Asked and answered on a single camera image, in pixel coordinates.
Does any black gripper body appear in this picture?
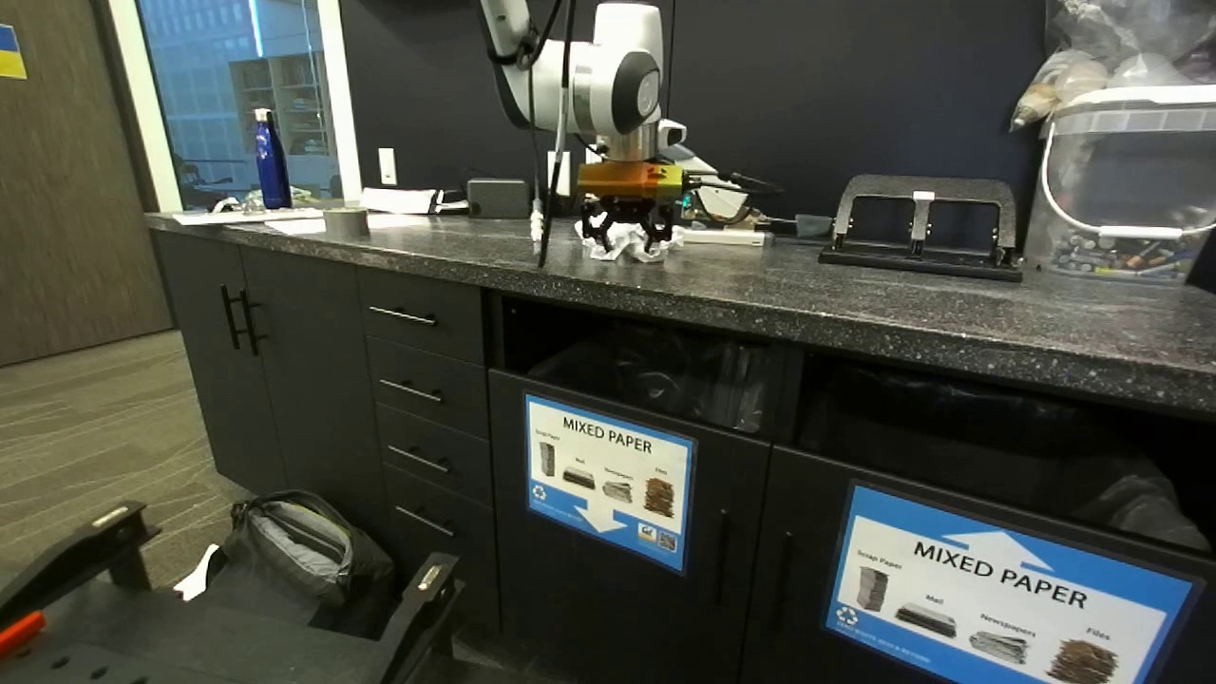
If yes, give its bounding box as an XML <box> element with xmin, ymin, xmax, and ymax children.
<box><xmin>583</xmin><ymin>198</ymin><xmax>675</xmax><ymax>232</ymax></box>

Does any small white paper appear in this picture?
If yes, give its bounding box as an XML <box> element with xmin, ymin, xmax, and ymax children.
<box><xmin>574</xmin><ymin>222</ymin><xmax>679</xmax><ymax>261</ymax></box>

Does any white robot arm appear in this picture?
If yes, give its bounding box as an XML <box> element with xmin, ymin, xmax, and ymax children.
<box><xmin>474</xmin><ymin>0</ymin><xmax>689</xmax><ymax>248</ymax></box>

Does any left bin black liner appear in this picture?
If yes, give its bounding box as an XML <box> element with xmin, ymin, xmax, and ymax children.
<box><xmin>530</xmin><ymin>329</ymin><xmax>798</xmax><ymax>434</ymax></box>

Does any bin black liner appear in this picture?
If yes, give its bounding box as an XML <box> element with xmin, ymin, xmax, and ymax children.
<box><xmin>530</xmin><ymin>329</ymin><xmax>798</xmax><ymax>434</ymax></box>
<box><xmin>798</xmin><ymin>364</ymin><xmax>1214</xmax><ymax>555</ymax></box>

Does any clear plastic storage bin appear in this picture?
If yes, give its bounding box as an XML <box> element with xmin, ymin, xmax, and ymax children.
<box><xmin>1027</xmin><ymin>82</ymin><xmax>1216</xmax><ymax>280</ymax></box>

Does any right bin black liner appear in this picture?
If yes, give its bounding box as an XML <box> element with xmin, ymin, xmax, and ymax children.
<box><xmin>798</xmin><ymin>364</ymin><xmax>1214</xmax><ymax>555</ymax></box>

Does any black power adapter box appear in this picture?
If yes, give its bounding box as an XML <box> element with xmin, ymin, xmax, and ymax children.
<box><xmin>468</xmin><ymin>177</ymin><xmax>530</xmax><ymax>222</ymax></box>

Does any white long box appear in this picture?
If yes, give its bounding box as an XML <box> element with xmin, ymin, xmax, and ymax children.
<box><xmin>361</xmin><ymin>185</ymin><xmax>444</xmax><ymax>217</ymax></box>

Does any grey tape roll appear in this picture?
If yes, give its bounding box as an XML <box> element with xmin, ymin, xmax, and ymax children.
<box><xmin>322</xmin><ymin>209</ymin><xmax>370</xmax><ymax>238</ymax></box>

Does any left mixed paper sign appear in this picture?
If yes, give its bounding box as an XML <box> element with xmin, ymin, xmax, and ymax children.
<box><xmin>525</xmin><ymin>395</ymin><xmax>698</xmax><ymax>575</ymax></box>

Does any mixed paper sign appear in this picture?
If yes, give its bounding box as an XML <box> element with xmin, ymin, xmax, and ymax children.
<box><xmin>525</xmin><ymin>395</ymin><xmax>698</xmax><ymax>575</ymax></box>
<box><xmin>824</xmin><ymin>486</ymin><xmax>1195</xmax><ymax>684</ymax></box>

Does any black cabinet with drawers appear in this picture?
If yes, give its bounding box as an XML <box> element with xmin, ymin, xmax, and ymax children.
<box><xmin>153</xmin><ymin>222</ymin><xmax>1216</xmax><ymax>684</ymax></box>

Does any black hole punch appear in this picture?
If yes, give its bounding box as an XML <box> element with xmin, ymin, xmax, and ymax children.
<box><xmin>822</xmin><ymin>174</ymin><xmax>1022</xmax><ymax>280</ymax></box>

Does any blue water bottle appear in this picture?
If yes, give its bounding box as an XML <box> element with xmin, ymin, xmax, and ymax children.
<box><xmin>255</xmin><ymin>108</ymin><xmax>294</xmax><ymax>209</ymax></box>

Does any black grey backpack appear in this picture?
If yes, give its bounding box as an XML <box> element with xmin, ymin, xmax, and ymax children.
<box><xmin>203</xmin><ymin>490</ymin><xmax>398</xmax><ymax>640</ymax></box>

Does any right mixed paper sign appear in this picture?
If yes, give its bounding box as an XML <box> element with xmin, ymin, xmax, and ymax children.
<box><xmin>824</xmin><ymin>486</ymin><xmax>1195</xmax><ymax>684</ymax></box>

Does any white paper on floor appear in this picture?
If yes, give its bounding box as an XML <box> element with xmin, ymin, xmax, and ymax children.
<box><xmin>175</xmin><ymin>545</ymin><xmax>221</xmax><ymax>600</ymax></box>

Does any black chair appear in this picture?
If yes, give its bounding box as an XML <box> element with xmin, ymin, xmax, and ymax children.
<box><xmin>0</xmin><ymin>502</ymin><xmax>457</xmax><ymax>684</ymax></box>

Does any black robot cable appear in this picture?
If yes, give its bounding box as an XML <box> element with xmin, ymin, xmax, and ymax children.
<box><xmin>506</xmin><ymin>0</ymin><xmax>751</xmax><ymax>270</ymax></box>

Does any white light switch plate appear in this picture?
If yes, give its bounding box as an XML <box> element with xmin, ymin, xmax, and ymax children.
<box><xmin>376</xmin><ymin>148</ymin><xmax>398</xmax><ymax>185</ymax></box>

